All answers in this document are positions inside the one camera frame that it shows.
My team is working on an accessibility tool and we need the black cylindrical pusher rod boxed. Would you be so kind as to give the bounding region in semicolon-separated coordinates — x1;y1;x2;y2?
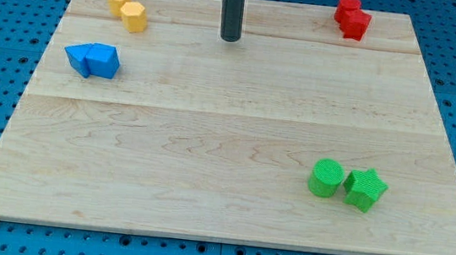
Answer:
220;0;245;42

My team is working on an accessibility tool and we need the blue triangle block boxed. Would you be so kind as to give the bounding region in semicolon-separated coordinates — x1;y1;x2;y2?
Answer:
64;43;93;78

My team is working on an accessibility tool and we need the light wooden board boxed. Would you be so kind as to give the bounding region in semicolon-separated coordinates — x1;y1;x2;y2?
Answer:
0;0;456;255

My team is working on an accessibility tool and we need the red cylinder block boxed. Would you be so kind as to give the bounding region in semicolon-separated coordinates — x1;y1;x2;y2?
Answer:
334;0;361;23

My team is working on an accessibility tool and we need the green cylinder block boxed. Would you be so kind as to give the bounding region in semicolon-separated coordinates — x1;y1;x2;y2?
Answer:
307;158;345;198

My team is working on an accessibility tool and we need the green star block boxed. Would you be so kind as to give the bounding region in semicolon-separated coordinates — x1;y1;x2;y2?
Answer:
343;168;389;213

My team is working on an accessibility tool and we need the yellow hexagon block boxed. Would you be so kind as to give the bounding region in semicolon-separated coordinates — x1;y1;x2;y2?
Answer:
120;1;148;33

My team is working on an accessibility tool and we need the red star block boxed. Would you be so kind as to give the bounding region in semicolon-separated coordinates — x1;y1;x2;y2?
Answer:
339;8;372;41

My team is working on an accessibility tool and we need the blue cube block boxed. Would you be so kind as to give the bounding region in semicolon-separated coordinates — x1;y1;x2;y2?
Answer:
85;43;120;79

